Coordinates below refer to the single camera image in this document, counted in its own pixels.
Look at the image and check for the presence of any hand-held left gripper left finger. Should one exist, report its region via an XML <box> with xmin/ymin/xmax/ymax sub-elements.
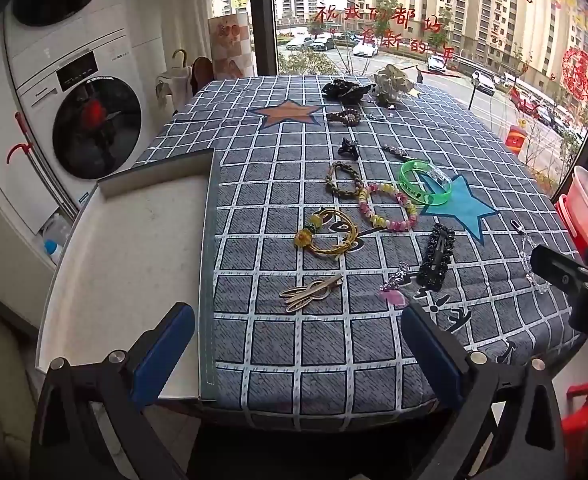
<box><xmin>28</xmin><ymin>301</ymin><xmax>197</xmax><ymax>480</ymax></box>

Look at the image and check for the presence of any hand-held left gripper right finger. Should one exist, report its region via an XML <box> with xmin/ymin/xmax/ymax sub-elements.
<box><xmin>401</xmin><ymin>301</ymin><xmax>582</xmax><ymax>480</ymax></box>

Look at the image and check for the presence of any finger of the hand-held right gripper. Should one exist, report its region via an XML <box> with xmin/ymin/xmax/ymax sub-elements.
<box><xmin>530</xmin><ymin>244</ymin><xmax>588</xmax><ymax>292</ymax></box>

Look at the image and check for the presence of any white shallow tray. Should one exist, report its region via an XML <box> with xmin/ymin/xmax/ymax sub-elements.
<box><xmin>34</xmin><ymin>149</ymin><xmax>222</xmax><ymax>403</ymax></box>

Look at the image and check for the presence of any black beaded hair clip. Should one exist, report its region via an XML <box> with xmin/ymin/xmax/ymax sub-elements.
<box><xmin>416</xmin><ymin>223</ymin><xmax>456</xmax><ymax>292</ymax></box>

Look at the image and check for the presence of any pink yellow bead bracelet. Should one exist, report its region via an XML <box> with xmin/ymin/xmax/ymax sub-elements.
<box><xmin>358</xmin><ymin>183</ymin><xmax>419</xmax><ymax>233</ymax></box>

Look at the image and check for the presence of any green translucent bangle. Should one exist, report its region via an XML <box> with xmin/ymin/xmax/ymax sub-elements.
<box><xmin>399</xmin><ymin>159</ymin><xmax>453</xmax><ymax>207</ymax></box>

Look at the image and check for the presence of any olive bead bracelet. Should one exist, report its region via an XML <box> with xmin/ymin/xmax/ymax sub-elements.
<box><xmin>325</xmin><ymin>161</ymin><xmax>365</xmax><ymax>199</ymax></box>

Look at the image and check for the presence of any silver beaded hair pin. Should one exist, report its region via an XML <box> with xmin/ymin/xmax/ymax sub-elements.
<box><xmin>381</xmin><ymin>144</ymin><xmax>415</xmax><ymax>161</ymax></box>

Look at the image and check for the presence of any red plastic container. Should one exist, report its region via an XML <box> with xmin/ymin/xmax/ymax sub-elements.
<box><xmin>555</xmin><ymin>191</ymin><xmax>588</xmax><ymax>263</ymax></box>

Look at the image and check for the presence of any red plastic stool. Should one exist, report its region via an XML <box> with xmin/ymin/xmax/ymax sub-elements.
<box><xmin>559</xmin><ymin>379</ymin><xmax>588</xmax><ymax>453</ymax></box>

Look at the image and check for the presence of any red cartoon window sticker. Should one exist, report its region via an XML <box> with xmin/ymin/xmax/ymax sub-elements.
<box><xmin>505</xmin><ymin>119</ymin><xmax>529</xmax><ymax>156</ymax></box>

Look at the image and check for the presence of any gold metal hair clip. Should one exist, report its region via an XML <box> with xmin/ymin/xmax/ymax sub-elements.
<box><xmin>279</xmin><ymin>275</ymin><xmax>345</xmax><ymax>315</ymax></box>

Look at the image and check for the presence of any blue white bottle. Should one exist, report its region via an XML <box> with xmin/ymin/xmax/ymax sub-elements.
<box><xmin>40</xmin><ymin>211</ymin><xmax>73</xmax><ymax>267</ymax></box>

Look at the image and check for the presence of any round red window sticker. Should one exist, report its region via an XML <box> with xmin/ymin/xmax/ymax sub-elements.
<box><xmin>560</xmin><ymin>47</ymin><xmax>588</xmax><ymax>101</ymax></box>

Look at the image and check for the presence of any grey checked star tablecloth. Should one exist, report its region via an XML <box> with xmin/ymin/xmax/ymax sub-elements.
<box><xmin>134</xmin><ymin>75</ymin><xmax>587</xmax><ymax>431</ymax></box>

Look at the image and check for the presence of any white washing machine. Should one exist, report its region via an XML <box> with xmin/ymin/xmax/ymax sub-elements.
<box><xmin>4</xmin><ymin>25</ymin><xmax>149</xmax><ymax>241</ymax></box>

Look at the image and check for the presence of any beige scrunchie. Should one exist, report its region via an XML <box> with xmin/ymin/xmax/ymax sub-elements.
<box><xmin>372</xmin><ymin>66</ymin><xmax>415</xmax><ymax>103</ymax></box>

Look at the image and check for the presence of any white hanging cloth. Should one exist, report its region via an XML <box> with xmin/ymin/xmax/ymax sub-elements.
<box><xmin>155</xmin><ymin>72</ymin><xmax>195</xmax><ymax>111</ymax></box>

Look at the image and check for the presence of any black scrunchie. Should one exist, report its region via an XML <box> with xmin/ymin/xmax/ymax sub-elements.
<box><xmin>322</xmin><ymin>79</ymin><xmax>373</xmax><ymax>100</ymax></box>

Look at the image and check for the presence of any brown chair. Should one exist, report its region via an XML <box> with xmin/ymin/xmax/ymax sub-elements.
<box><xmin>191</xmin><ymin>56</ymin><xmax>215</xmax><ymax>97</ymax></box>

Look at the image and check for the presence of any pink charm keychain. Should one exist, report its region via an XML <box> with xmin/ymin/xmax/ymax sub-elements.
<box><xmin>380</xmin><ymin>263</ymin><xmax>412</xmax><ymax>309</ymax></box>

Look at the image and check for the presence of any yellow cord bracelet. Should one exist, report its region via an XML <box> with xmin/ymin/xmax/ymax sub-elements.
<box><xmin>294</xmin><ymin>208</ymin><xmax>361</xmax><ymax>262</ymax></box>

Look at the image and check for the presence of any red hooked mop handle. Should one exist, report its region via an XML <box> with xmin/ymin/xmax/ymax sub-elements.
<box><xmin>6</xmin><ymin>112</ymin><xmax>77</xmax><ymax>213</ymax></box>

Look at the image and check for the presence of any brown wooden bead bracelet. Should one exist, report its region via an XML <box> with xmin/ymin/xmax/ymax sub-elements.
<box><xmin>327</xmin><ymin>110</ymin><xmax>363</xmax><ymax>127</ymax></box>

